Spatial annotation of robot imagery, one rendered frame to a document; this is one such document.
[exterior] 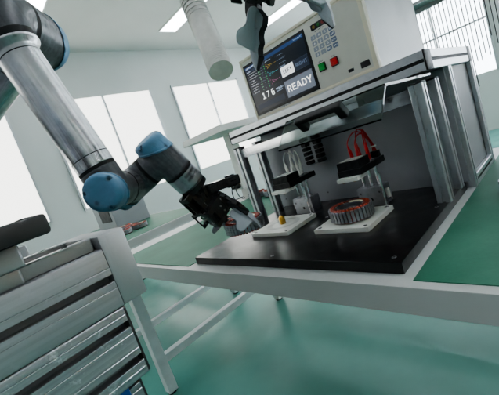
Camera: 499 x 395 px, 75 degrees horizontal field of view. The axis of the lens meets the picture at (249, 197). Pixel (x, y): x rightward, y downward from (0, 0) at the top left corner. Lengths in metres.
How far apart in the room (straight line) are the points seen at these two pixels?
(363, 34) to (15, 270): 0.85
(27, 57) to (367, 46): 0.73
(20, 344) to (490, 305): 0.56
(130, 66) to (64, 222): 2.84
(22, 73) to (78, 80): 5.15
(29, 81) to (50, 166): 4.66
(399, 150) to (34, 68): 0.91
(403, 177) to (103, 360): 0.90
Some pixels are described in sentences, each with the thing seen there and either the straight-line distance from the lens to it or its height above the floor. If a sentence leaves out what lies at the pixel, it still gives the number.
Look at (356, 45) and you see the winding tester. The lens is 0.94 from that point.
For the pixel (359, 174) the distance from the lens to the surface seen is 0.88.
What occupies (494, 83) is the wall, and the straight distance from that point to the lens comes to 7.20.
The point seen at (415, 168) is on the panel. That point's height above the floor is 0.83.
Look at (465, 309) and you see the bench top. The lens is 0.58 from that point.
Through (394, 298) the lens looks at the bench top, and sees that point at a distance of 0.61.
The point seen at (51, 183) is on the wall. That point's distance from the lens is 5.33.
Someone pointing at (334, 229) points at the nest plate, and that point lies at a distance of 0.83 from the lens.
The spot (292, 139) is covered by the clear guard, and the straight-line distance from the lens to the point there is 0.73.
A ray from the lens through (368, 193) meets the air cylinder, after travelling 0.98.
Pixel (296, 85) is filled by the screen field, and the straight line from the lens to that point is 1.04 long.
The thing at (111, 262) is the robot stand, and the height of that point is 0.96.
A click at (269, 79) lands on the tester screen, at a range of 1.10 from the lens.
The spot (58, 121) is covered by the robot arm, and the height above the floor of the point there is 1.19.
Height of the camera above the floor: 1.03
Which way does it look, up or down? 8 degrees down
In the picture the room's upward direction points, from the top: 19 degrees counter-clockwise
